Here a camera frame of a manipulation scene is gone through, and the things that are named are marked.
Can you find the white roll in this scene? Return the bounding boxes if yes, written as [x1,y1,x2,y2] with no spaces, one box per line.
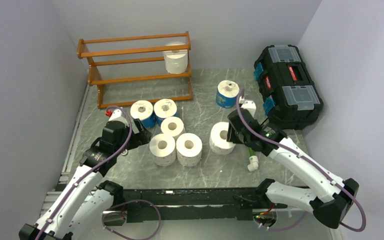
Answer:
[176,133,203,167]
[148,133,177,167]
[160,116,186,140]
[209,121,236,155]

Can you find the white roll sideways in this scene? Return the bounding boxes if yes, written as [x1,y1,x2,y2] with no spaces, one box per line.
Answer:
[163,49,188,74]

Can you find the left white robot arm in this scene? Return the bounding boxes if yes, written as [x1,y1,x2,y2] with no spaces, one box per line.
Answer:
[18,116,152,240]

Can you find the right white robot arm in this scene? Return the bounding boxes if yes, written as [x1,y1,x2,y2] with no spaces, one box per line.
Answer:
[227,108,359,229]

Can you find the orange wooden two-tier shelf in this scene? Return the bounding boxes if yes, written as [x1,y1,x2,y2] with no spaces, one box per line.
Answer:
[76,31,194,109]

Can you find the green and white pipe fitting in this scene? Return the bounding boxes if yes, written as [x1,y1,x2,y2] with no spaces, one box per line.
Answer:
[247,147,259,172]

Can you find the blue wrapped roll left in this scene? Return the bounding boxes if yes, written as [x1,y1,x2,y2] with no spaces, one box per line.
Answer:
[130,100,156,129]

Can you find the blue wrapped roll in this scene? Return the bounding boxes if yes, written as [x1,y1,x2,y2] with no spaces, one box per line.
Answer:
[130,100,156,129]
[153,98,178,119]
[215,79,240,109]

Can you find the blue wrapped roll far right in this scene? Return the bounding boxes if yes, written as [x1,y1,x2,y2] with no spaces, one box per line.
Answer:
[215,79,240,109]

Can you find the blue wrapped roll middle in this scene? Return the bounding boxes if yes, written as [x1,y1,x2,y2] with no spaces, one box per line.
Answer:
[153,98,178,119]

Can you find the black plastic toolbox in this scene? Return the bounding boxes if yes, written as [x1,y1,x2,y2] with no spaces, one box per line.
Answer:
[253,44,324,130]

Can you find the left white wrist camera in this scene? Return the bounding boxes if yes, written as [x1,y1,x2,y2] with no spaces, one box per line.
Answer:
[105,109,129,125]

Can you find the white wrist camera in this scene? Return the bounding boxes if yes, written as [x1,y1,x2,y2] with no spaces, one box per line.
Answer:
[105,109,129,125]
[239,99,257,118]

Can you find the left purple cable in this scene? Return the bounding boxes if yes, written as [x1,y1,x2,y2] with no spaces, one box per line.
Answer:
[32,105,134,240]

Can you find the purple cable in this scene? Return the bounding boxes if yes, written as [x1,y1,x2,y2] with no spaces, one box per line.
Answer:
[235,88,367,233]
[32,105,134,240]

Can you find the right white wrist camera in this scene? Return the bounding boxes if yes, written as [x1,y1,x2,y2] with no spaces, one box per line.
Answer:
[239,99,257,118]

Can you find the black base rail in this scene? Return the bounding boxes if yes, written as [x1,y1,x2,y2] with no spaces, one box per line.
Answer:
[89,187,289,223]

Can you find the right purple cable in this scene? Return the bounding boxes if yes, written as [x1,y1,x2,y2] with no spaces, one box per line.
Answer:
[235,88,367,233]

